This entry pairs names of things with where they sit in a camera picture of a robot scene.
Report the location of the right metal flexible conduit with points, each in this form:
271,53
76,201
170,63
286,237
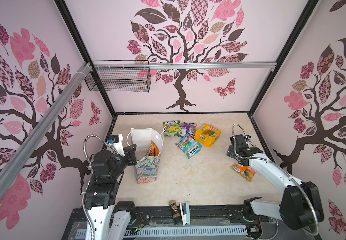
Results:
296,183

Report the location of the floral paper bag white inside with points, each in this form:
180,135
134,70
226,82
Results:
146,168

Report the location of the yellow snack pack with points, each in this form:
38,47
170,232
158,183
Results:
207,135

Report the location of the teal Fox's candy bag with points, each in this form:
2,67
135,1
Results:
189,146

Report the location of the aluminium rail wall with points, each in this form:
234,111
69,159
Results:
23,153
184,66

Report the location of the aluminium rail back wall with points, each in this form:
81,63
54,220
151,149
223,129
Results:
184,66

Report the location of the aluminium rail left wall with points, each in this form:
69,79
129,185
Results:
23,153

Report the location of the small orange snack packet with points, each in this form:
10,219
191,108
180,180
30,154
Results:
246,172

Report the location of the orange corn chips bag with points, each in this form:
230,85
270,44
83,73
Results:
156,149

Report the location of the purple candy bag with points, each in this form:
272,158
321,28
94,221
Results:
188,128

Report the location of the green yellow candy bag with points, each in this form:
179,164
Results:
172,128

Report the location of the Fox's fruits oval candy bag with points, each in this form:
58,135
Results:
152,149

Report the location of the black wire basket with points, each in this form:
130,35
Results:
119,76

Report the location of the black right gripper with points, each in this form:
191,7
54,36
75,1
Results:
230,151

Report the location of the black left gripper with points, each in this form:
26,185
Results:
130,151

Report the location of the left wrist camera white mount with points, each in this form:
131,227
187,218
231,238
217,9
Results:
115,143

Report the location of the white slotted cable duct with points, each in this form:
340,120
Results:
200,231

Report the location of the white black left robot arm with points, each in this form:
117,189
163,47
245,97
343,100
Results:
106,218

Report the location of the small dark spice jar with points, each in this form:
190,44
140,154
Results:
176,214

